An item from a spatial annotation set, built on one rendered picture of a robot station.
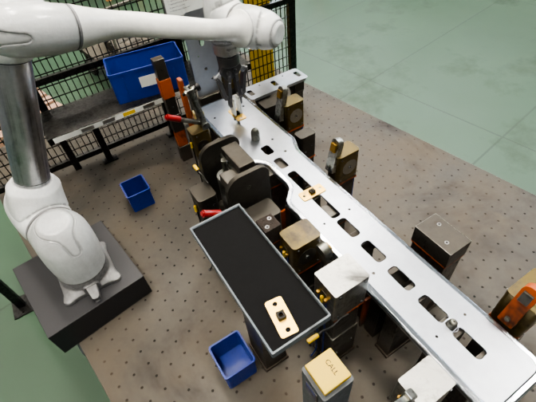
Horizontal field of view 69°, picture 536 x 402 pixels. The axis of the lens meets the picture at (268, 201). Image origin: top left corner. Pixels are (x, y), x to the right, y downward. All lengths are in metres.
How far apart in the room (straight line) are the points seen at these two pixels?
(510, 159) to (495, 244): 1.59
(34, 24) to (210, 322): 0.94
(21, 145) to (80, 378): 1.31
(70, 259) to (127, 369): 0.38
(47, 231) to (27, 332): 1.34
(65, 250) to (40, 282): 0.28
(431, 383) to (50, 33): 1.06
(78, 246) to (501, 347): 1.11
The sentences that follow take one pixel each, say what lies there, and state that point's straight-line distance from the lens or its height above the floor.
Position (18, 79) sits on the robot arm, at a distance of 1.20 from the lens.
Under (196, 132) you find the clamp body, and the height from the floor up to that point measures 1.05.
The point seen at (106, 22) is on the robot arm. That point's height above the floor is 1.52.
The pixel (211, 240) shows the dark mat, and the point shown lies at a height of 1.16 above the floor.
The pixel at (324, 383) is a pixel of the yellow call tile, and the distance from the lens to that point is 0.75.
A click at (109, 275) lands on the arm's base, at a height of 0.83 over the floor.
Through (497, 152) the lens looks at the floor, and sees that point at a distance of 3.17.
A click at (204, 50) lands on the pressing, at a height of 1.18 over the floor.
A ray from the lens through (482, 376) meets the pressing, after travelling 1.00.
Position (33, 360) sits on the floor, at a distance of 2.42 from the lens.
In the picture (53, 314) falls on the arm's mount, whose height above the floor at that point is 0.81.
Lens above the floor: 1.88
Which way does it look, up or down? 47 degrees down
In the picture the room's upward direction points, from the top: 6 degrees counter-clockwise
